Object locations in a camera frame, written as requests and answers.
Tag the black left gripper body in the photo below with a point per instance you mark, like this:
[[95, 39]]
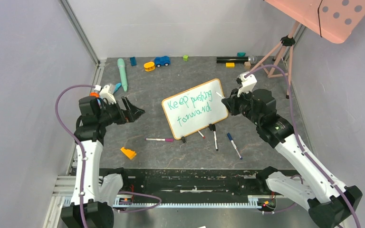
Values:
[[115, 115]]

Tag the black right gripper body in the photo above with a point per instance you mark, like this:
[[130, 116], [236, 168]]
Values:
[[235, 104]]

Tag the white board orange frame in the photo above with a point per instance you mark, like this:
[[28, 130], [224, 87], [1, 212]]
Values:
[[194, 109]]

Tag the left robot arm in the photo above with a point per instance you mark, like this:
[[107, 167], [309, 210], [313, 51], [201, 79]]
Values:
[[92, 200]]

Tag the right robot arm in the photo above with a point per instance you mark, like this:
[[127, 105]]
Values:
[[327, 199]]

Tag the light blue toy pen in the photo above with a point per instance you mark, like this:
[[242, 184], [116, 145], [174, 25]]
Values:
[[117, 86]]

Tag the purple capped marker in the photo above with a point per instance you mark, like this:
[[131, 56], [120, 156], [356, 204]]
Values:
[[160, 139]]

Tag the orange small toy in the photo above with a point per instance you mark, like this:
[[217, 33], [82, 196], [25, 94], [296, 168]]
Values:
[[94, 94]]

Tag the blue capped marker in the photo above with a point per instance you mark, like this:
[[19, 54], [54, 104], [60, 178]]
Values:
[[234, 145]]

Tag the black capped marker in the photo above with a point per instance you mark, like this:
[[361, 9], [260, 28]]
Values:
[[213, 126]]

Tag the tan wooden cube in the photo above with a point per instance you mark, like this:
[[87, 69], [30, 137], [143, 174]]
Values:
[[247, 65]]

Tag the yellow toy wedge block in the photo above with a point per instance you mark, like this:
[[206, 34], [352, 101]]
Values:
[[130, 154]]

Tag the yellow small brick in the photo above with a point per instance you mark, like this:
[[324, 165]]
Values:
[[229, 65]]

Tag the clear small ball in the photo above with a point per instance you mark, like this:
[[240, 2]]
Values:
[[253, 59]]

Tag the black cylinder tube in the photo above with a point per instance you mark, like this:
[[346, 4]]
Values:
[[236, 60]]

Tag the yellow oval toy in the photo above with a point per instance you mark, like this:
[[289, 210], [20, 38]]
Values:
[[149, 66]]

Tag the teal small block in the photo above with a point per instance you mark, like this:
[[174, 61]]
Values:
[[241, 54]]

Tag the dark blue small brick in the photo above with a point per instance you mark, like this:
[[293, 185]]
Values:
[[133, 61]]

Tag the mint green toy pen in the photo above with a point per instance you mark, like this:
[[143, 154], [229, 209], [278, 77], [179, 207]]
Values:
[[122, 73]]

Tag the pink tripod stand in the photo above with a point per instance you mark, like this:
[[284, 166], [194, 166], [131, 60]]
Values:
[[286, 43]]

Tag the blue toy car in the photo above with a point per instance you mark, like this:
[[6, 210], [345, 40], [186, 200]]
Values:
[[162, 61]]

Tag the pink perforated panel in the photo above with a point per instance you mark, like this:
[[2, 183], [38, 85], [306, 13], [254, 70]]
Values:
[[333, 20]]

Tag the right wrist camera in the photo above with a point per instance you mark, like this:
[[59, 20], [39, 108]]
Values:
[[247, 81]]

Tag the white cable duct strip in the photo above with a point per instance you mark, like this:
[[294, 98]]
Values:
[[251, 203]]

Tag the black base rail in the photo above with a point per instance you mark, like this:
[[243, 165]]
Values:
[[189, 186]]

